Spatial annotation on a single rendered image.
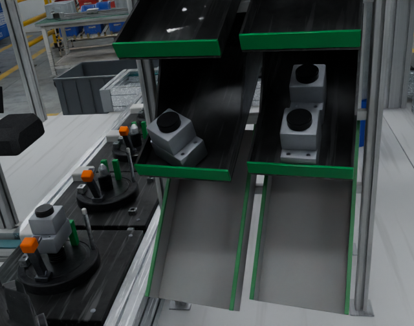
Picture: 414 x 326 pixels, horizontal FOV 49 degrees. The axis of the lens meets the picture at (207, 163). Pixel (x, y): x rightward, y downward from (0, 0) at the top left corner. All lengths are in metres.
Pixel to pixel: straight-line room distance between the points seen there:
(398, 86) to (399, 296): 1.02
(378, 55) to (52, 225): 0.56
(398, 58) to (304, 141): 1.23
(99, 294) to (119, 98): 1.29
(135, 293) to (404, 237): 0.59
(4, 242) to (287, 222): 0.61
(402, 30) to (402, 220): 0.81
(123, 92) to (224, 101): 1.30
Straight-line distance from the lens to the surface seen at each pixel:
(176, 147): 0.58
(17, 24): 1.95
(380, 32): 0.66
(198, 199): 0.72
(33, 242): 0.76
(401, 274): 0.97
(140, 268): 0.84
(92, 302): 0.77
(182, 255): 0.71
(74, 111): 2.86
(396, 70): 1.77
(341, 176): 0.57
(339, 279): 0.68
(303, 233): 0.69
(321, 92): 0.61
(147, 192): 1.04
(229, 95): 0.69
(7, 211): 1.04
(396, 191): 1.24
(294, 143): 0.56
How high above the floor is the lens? 1.46
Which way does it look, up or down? 25 degrees down
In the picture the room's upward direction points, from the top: 6 degrees counter-clockwise
